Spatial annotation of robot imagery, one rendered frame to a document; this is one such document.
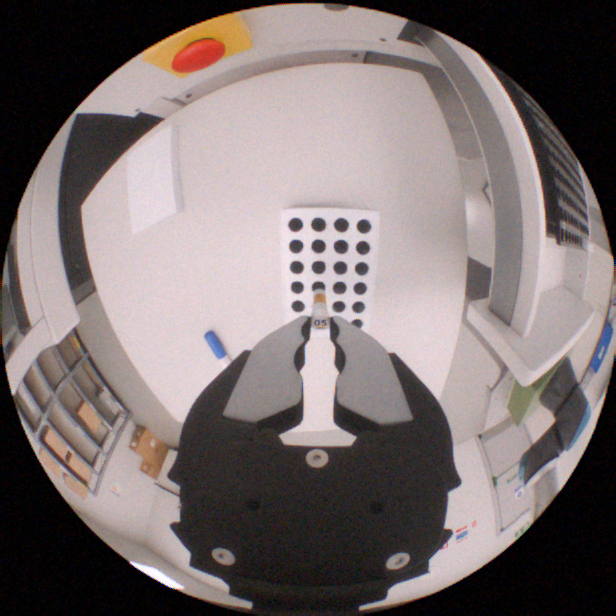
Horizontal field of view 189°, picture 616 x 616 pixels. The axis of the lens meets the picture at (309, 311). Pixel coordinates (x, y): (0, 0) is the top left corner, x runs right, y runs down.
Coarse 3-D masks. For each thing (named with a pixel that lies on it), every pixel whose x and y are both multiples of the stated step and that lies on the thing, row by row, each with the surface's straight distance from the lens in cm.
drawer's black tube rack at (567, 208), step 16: (512, 80) 26; (512, 96) 29; (528, 96) 26; (528, 112) 23; (544, 112) 30; (528, 128) 24; (544, 128) 24; (544, 144) 22; (560, 144) 29; (544, 160) 28; (560, 160) 26; (576, 160) 38; (544, 176) 26; (560, 176) 24; (576, 176) 33; (544, 192) 24; (560, 192) 22; (576, 192) 31; (544, 208) 24; (560, 208) 22; (576, 208) 29; (576, 224) 29
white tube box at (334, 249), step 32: (288, 224) 19; (320, 224) 22; (352, 224) 18; (288, 256) 19; (320, 256) 18; (352, 256) 19; (288, 288) 20; (320, 288) 21; (352, 288) 20; (288, 320) 21; (352, 320) 21
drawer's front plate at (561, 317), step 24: (480, 312) 21; (552, 312) 28; (576, 312) 34; (504, 336) 19; (528, 336) 21; (552, 336) 23; (576, 336) 29; (504, 360) 19; (528, 360) 18; (552, 360) 21; (528, 384) 19
